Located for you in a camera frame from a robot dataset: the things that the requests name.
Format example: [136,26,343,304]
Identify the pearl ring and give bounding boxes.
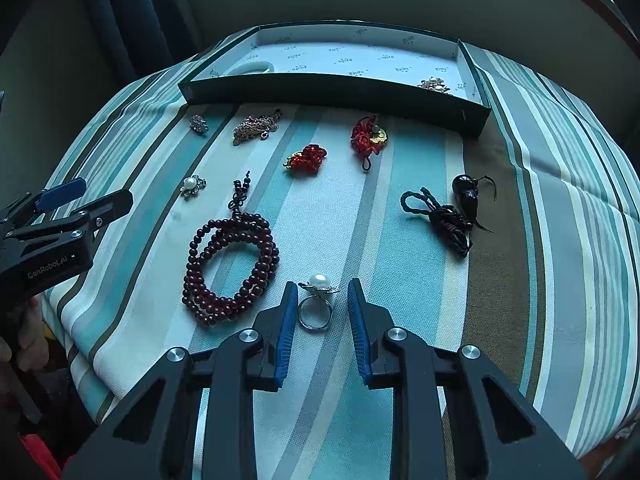
[297,273,341,332]

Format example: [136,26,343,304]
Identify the red knot pendant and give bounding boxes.
[351,115,391,172]

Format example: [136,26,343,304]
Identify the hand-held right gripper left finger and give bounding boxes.
[62,281,299,480]

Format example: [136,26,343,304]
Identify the pearl flower brooch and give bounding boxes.
[419,76,455,96]

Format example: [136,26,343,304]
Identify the red cloth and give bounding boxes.
[19,434,62,480]

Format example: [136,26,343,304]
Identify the white bangle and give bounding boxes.
[223,61,277,78]

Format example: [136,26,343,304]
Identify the dark red bead necklace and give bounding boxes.
[183,170,279,328]

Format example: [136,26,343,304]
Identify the black gourd pendant with cord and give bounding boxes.
[400,173,497,259]

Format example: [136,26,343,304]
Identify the small pearl brooch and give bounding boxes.
[180,174,207,201]

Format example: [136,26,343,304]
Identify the dark curtain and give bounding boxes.
[75,0,201,88]

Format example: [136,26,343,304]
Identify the person's left hand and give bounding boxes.
[0,295,48,371]

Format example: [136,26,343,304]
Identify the gold chain necklace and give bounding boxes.
[232,108,283,148]

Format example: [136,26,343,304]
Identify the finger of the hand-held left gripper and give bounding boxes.
[0,178,87,235]
[0,190,134,251]

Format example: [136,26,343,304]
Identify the dark green jewelry box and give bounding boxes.
[178,21,493,138]

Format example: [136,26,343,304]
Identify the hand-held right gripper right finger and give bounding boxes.
[347,277,587,480]

